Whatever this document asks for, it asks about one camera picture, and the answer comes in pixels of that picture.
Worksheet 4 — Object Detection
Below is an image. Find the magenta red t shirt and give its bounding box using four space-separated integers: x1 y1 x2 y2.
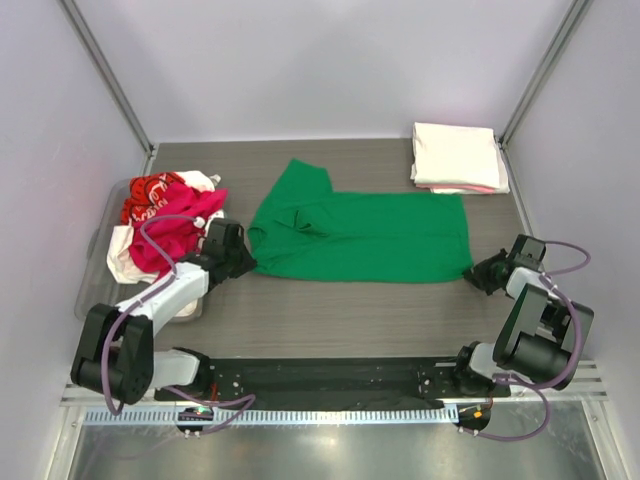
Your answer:
128 182 228 275

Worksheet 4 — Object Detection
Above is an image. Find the red printed t shirt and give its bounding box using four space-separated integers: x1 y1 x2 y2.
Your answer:
120 172 185 225

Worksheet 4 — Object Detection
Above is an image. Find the right aluminium frame post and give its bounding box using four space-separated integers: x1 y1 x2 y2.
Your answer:
498 0 593 151

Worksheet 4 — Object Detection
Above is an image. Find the folded pink t shirt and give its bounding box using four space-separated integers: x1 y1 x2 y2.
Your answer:
416 184 510 195

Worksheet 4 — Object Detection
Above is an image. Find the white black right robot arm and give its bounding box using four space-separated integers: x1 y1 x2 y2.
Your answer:
450 234 594 396

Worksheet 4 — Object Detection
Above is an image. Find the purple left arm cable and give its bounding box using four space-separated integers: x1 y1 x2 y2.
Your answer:
99 214 257 435

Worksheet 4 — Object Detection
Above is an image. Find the slotted grey cable duct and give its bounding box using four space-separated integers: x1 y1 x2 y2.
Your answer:
83 404 459 426

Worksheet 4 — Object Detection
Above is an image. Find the left aluminium frame post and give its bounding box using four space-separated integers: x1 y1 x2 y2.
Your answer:
57 0 155 159

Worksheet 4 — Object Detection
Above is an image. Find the white t shirt in bin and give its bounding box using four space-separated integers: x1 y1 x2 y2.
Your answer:
106 170 228 284

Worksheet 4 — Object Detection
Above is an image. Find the folded white t shirt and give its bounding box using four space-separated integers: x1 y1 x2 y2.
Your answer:
410 122 509 188

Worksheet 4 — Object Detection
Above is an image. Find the aluminium frame post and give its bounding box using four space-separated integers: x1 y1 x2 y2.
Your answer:
57 0 155 159
498 0 593 151

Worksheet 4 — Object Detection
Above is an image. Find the clear plastic bin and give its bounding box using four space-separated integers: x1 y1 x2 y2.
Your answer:
75 171 220 319

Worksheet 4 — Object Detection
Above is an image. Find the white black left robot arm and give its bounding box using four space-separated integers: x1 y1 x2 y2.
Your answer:
70 218 257 415

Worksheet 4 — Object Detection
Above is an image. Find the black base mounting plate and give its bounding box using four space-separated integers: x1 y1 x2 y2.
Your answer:
182 357 510 412

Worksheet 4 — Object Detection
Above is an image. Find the green t shirt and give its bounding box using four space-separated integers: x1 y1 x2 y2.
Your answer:
247 159 472 284

